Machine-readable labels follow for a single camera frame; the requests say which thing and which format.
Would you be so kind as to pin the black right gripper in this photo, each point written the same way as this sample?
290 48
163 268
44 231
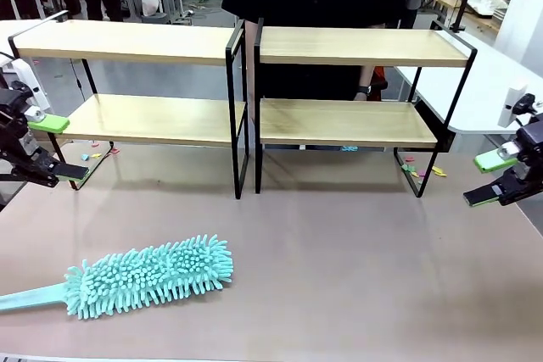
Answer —
528 158

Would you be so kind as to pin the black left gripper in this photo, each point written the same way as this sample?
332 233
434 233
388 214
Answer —
19 141

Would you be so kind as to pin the wooden two-tier shelf black frame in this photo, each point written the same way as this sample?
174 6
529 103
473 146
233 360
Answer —
360 46
127 42

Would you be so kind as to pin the teal chenille duster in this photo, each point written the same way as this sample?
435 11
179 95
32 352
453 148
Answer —
152 275

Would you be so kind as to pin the person's right forearm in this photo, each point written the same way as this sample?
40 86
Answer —
250 61

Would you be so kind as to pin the person's left forearm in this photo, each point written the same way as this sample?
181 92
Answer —
365 76

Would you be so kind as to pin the teal paper scrap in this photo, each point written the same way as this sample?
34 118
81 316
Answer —
85 157

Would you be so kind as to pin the pink paper scrap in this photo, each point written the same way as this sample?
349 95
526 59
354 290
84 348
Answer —
420 174

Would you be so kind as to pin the white rounded table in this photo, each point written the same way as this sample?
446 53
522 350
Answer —
458 99

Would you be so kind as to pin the blue crumpled scrap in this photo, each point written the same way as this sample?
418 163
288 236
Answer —
350 148

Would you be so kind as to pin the black and red chair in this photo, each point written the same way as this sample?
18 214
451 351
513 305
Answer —
379 82

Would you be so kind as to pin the black wrist watch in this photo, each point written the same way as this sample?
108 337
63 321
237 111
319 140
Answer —
364 90

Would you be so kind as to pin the wooden workbench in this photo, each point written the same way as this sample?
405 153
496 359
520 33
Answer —
475 18

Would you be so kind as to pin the white crumpled bag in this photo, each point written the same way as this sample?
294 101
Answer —
488 2

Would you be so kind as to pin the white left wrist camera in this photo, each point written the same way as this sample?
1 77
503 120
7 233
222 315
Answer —
29 82

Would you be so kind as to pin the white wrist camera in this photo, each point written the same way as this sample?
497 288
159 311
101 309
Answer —
511 107
29 82

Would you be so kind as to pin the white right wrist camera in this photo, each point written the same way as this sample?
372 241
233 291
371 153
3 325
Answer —
511 107

